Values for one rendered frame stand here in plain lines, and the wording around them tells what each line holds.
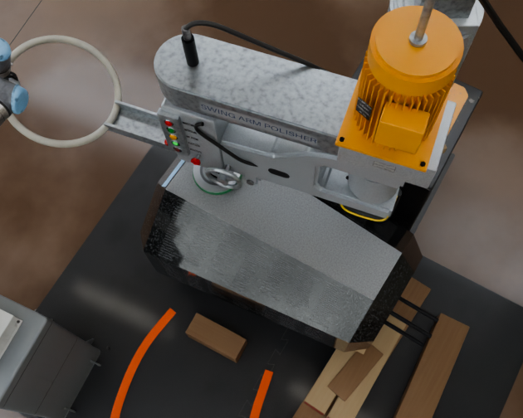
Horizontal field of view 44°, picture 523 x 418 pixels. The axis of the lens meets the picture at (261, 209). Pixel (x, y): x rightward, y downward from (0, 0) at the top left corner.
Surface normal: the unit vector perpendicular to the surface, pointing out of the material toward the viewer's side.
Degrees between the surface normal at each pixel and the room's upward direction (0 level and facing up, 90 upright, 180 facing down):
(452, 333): 0
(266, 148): 4
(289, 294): 45
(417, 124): 0
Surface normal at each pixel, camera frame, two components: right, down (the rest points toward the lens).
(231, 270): -0.37, 0.31
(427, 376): -0.03, -0.37
